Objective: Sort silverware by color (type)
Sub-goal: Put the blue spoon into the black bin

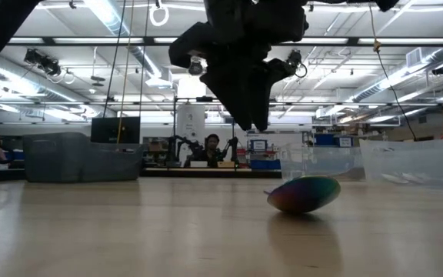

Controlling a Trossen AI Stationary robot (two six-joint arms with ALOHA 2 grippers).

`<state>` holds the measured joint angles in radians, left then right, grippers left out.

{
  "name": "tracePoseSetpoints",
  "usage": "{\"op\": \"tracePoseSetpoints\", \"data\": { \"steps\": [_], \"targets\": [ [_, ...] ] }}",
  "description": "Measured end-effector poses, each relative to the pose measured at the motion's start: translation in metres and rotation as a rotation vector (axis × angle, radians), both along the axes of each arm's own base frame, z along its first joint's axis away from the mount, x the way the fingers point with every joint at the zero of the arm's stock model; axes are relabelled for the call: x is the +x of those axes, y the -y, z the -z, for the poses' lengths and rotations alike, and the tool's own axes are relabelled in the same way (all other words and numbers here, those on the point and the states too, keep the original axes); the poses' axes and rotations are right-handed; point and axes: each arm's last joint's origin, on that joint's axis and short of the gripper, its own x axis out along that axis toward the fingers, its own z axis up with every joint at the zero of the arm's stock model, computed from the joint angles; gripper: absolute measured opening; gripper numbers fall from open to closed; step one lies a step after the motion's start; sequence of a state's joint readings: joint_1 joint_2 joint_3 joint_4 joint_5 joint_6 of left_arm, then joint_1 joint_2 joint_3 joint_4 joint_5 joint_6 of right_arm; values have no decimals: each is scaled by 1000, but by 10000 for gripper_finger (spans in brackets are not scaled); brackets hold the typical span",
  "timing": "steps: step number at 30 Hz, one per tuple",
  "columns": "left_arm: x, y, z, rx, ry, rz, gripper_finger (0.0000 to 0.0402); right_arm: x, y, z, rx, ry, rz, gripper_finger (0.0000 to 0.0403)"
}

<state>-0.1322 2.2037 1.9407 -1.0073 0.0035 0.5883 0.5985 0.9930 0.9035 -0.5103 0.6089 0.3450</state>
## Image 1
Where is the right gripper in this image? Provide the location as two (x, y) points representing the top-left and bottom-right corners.
(168, 0), (309, 132)

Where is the iridescent rainbow spoon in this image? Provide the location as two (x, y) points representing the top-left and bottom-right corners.
(263, 175), (342, 215)

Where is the blue-framed white sign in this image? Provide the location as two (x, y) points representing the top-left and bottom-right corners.
(250, 138), (268, 152)

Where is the round black ceiling fixture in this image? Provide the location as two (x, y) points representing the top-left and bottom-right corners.
(188, 57), (207, 77)

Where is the white column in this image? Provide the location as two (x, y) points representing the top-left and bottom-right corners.
(175, 103), (206, 169)

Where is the distant workbench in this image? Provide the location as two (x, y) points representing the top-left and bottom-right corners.
(140, 165), (284, 179)

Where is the clear plastic bin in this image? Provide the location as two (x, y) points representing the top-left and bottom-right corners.
(281, 142), (365, 182)
(359, 128), (443, 192)

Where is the black monitor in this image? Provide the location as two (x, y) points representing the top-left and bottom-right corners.
(90, 116), (142, 145)

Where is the overhead led light bar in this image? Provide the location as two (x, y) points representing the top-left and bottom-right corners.
(8, 35), (443, 48)

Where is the smoked grey plastic bin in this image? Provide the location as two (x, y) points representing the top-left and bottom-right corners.
(22, 132), (145, 183)

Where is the black station frame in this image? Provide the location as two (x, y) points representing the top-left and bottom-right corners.
(172, 95), (236, 169)

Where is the black overhead camera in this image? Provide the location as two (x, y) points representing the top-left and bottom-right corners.
(286, 49), (308, 79)

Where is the white cable ring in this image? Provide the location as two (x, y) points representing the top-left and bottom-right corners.
(148, 3), (171, 28)

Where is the black cable yellow tag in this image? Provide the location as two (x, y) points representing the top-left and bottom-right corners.
(366, 0), (418, 140)

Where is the black ceiling camera cluster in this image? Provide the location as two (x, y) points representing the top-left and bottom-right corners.
(23, 48), (63, 78)

